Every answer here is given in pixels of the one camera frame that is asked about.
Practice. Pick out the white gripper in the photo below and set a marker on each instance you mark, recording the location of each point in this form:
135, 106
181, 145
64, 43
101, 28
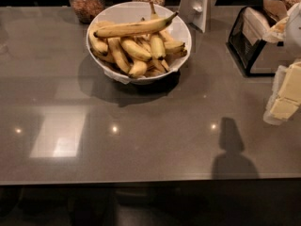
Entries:
293, 32

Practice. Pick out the right short banana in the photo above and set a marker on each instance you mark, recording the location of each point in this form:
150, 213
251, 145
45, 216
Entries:
173, 47

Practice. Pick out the white bowl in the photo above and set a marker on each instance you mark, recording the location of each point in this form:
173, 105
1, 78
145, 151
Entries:
131, 13

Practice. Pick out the upright stem banana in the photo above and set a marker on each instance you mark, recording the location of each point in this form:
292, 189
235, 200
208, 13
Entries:
156, 43

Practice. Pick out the bottom front banana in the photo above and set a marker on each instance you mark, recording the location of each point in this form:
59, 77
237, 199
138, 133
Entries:
138, 68

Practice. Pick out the centre plump banana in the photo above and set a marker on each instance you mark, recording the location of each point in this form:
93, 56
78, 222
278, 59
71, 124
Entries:
135, 50

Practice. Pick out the long spotted banana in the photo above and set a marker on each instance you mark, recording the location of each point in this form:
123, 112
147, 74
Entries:
118, 54

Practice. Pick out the left edge banana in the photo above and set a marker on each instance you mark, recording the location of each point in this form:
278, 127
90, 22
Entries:
100, 45

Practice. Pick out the black napkin dispenser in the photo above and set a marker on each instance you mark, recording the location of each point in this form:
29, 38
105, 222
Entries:
254, 56

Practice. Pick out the brown paper bag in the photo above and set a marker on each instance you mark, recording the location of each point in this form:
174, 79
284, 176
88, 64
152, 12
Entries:
275, 9

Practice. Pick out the glass jar with nuts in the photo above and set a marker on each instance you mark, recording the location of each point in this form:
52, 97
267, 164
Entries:
87, 10

